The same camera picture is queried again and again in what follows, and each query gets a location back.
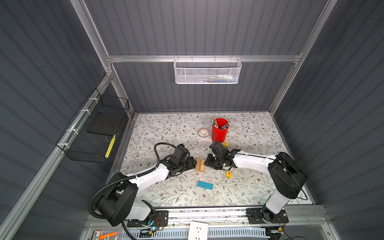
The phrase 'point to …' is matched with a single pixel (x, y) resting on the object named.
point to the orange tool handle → (102, 237)
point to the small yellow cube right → (229, 174)
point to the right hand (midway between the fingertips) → (205, 164)
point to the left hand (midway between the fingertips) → (194, 162)
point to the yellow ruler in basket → (110, 146)
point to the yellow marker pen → (225, 144)
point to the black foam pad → (105, 123)
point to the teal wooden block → (205, 185)
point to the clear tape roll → (203, 132)
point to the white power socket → (198, 231)
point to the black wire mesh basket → (91, 136)
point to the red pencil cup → (219, 133)
